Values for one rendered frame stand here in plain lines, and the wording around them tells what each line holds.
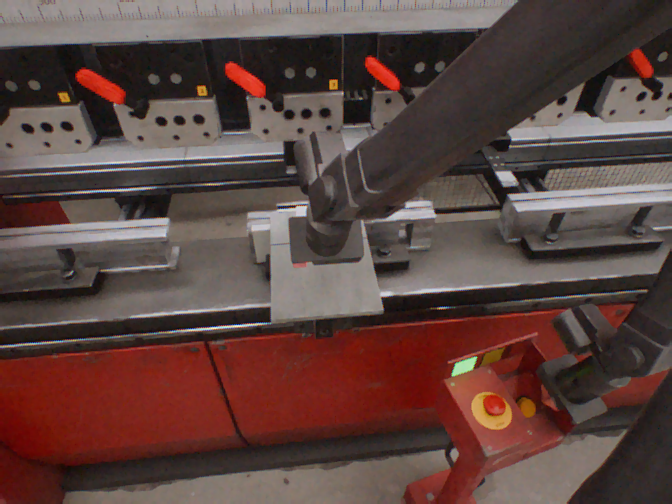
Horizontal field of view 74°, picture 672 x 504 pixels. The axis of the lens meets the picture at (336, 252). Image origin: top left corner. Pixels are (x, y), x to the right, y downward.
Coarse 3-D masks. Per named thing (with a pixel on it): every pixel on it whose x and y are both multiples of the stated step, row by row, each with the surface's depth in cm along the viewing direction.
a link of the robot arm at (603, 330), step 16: (592, 304) 69; (560, 320) 70; (576, 320) 68; (592, 320) 66; (560, 336) 70; (576, 336) 68; (592, 336) 66; (608, 336) 65; (608, 352) 61; (624, 352) 59; (640, 352) 58; (608, 368) 62; (624, 368) 59
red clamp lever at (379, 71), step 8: (368, 64) 64; (376, 64) 64; (376, 72) 64; (384, 72) 64; (384, 80) 65; (392, 80) 65; (392, 88) 66; (400, 88) 67; (408, 88) 68; (408, 96) 67
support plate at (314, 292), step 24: (288, 216) 88; (288, 240) 83; (288, 264) 78; (312, 264) 78; (336, 264) 78; (360, 264) 78; (288, 288) 74; (312, 288) 74; (336, 288) 74; (360, 288) 74; (288, 312) 71; (312, 312) 71; (336, 312) 71; (360, 312) 71
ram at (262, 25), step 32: (0, 32) 59; (32, 32) 60; (64, 32) 60; (96, 32) 60; (128, 32) 61; (160, 32) 61; (192, 32) 62; (224, 32) 62; (256, 32) 63; (288, 32) 63; (320, 32) 63; (352, 32) 64
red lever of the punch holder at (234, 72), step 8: (232, 64) 63; (232, 72) 62; (240, 72) 62; (232, 80) 63; (240, 80) 63; (248, 80) 63; (256, 80) 64; (248, 88) 64; (256, 88) 64; (264, 88) 65; (256, 96) 65; (264, 96) 65; (272, 96) 66; (280, 96) 67; (272, 104) 66; (280, 104) 66
